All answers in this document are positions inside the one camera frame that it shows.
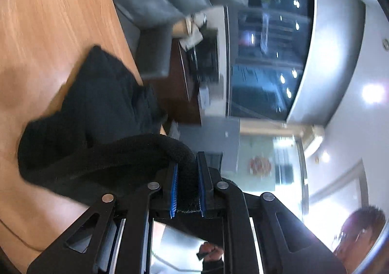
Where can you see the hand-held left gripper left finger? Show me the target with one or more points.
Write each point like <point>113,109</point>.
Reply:
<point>173,192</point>

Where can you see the person's right forearm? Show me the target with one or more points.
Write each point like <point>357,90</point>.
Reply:
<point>213,268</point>

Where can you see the white papers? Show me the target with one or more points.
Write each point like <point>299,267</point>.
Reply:
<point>190,39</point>

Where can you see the white cup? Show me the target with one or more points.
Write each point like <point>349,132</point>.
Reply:
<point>199,18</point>

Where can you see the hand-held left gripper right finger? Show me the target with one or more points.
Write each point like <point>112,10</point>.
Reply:
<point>201,188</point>

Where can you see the black knitted garment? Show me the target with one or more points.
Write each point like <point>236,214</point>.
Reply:
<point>100,115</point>

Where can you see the round ceiling light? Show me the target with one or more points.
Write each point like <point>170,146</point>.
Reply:
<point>325,157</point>
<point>373,93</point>

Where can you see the person's right hand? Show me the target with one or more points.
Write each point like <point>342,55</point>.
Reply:
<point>211,252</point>

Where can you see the glass door with red emblem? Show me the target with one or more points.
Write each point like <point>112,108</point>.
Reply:
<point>267,164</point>

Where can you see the person's head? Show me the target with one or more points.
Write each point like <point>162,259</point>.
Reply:
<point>361,237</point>

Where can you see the dark wooden side table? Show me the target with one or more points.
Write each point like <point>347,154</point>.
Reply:
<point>197,79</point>

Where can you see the large dark window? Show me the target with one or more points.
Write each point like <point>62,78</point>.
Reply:
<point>270,49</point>

